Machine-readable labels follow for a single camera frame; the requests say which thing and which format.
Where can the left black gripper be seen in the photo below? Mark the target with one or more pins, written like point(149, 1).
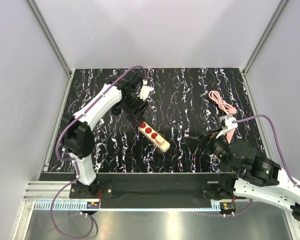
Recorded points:
point(136, 113)

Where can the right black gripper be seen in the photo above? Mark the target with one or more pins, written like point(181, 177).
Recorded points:
point(193, 143)

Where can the beige red power strip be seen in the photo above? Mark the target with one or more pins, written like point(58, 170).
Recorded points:
point(151, 134)

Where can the pink square plug adapter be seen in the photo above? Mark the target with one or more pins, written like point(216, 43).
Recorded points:
point(160, 140)

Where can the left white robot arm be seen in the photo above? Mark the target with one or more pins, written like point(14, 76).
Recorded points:
point(119, 95)

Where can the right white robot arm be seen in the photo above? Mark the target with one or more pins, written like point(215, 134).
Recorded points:
point(244, 173)

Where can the pink power strip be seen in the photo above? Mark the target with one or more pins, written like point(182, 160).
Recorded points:
point(230, 134)

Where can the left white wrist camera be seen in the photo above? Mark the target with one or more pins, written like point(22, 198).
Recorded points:
point(145, 90)

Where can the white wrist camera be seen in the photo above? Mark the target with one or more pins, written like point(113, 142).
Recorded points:
point(227, 125)
point(145, 90)

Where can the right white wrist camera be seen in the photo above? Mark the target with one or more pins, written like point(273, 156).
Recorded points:
point(227, 125)

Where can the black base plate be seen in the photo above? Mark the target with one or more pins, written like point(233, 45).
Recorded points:
point(153, 191)

